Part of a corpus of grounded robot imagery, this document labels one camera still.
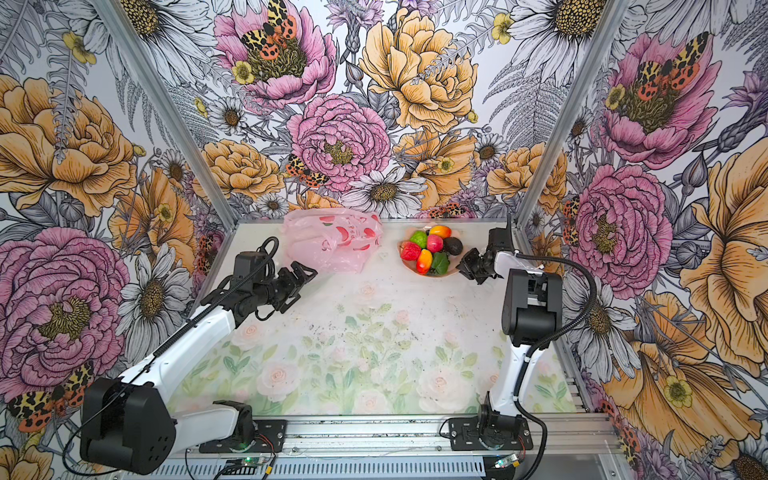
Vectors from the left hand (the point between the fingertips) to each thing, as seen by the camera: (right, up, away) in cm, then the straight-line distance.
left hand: (310, 290), depth 84 cm
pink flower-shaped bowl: (+44, +7, +22) cm, 50 cm away
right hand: (+44, +4, +17) cm, 47 cm away
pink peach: (+37, +13, +19) cm, 44 cm away
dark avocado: (+43, +13, +22) cm, 50 cm away
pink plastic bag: (+4, +14, +17) cm, 23 cm away
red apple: (+28, +11, +18) cm, 35 cm away
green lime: (+32, +15, +24) cm, 43 cm away
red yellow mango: (+33, +7, +18) cm, 39 cm away
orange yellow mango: (+41, +18, +27) cm, 52 cm away
